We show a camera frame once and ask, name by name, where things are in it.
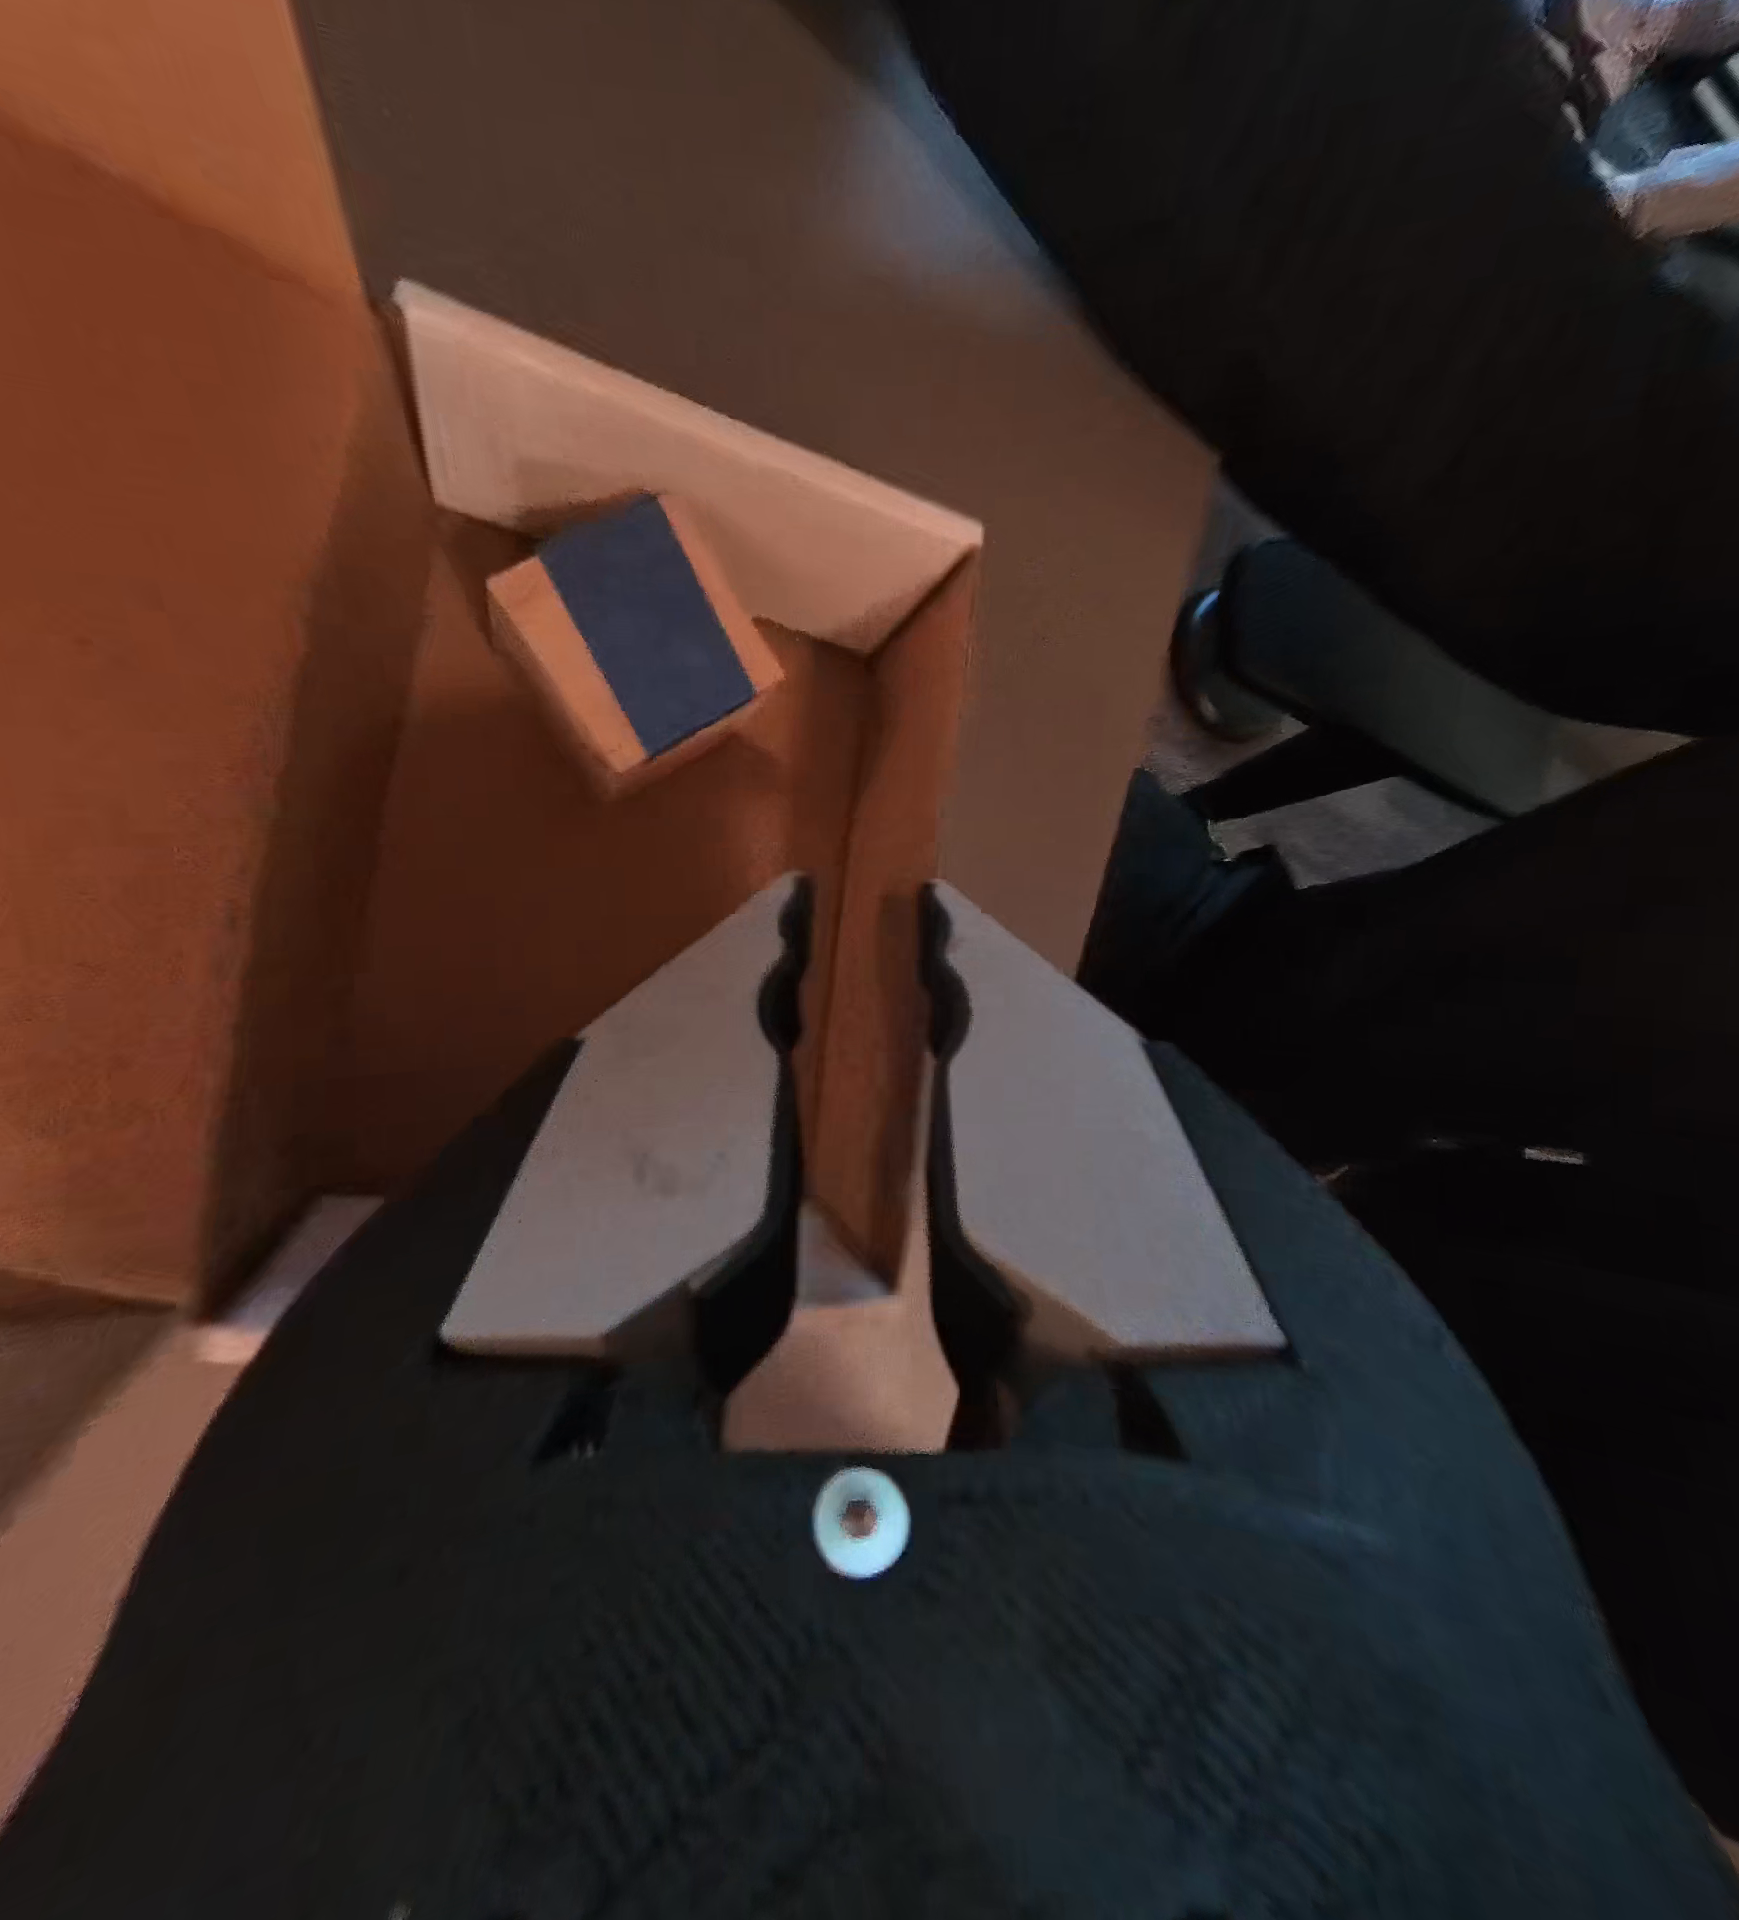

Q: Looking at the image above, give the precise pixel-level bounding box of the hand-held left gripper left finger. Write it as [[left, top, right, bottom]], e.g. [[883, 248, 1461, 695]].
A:
[[441, 873, 817, 1393]]

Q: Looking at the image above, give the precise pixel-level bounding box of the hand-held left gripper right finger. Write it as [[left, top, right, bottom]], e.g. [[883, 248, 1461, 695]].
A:
[[917, 877, 1291, 1416]]

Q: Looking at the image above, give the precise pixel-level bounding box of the wooden cube dark face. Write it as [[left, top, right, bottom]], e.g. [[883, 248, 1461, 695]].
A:
[[485, 493, 783, 799]]

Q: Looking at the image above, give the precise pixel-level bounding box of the white mailer box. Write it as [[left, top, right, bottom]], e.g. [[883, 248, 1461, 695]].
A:
[[0, 0, 987, 1449]]

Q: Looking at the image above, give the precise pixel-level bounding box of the person's right forearm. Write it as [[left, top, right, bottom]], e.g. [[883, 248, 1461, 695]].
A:
[[883, 0, 1739, 737]]

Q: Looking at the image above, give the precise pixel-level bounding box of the dark swivel chair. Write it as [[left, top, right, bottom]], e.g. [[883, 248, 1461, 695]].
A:
[[1169, 535, 1686, 824]]

